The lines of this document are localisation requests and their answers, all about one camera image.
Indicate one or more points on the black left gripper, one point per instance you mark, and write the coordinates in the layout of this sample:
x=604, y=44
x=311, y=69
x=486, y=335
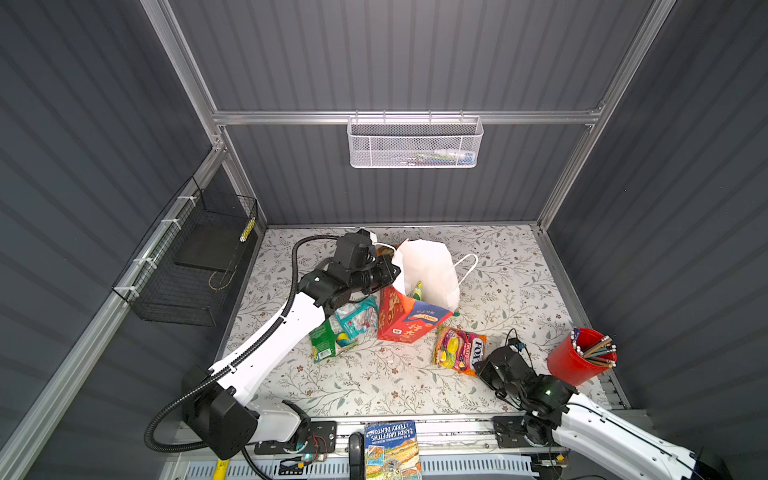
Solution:
x=387, y=277

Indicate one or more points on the green spring tea candy bag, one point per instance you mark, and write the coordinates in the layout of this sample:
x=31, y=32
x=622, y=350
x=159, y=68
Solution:
x=328, y=341

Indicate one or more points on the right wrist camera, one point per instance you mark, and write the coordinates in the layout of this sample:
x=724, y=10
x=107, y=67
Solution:
x=517, y=344

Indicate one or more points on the red paper gift bag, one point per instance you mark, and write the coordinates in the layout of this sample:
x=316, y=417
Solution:
x=425, y=293

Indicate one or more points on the black wire side basket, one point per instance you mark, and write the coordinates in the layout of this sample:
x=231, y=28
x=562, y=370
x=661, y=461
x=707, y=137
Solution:
x=189, y=270

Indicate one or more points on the colourful book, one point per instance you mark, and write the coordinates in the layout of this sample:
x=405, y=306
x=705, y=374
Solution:
x=392, y=451

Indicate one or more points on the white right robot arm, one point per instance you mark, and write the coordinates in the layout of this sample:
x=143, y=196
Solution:
x=552, y=413

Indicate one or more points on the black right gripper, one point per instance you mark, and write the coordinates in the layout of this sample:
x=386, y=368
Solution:
x=483, y=376

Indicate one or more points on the yellow-green Fox's candy bag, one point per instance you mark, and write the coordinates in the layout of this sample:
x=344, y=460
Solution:
x=417, y=292

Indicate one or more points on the teal mint candy bag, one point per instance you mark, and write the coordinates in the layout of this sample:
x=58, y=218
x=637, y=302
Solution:
x=356, y=319

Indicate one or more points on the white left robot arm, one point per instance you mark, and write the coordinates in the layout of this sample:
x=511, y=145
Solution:
x=226, y=416

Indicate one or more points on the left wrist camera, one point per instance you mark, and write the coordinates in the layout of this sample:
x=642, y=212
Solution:
x=355, y=250

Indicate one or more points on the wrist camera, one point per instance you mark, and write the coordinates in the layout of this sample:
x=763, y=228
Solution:
x=517, y=344
x=355, y=250

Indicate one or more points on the white wire wall basket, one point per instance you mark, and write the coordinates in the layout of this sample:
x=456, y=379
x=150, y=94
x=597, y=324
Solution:
x=414, y=141

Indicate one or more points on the pink Fox's fruits candy bag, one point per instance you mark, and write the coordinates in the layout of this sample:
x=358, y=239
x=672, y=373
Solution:
x=459, y=350

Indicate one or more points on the red pencil cup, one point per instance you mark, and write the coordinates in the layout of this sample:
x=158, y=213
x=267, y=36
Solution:
x=584, y=354

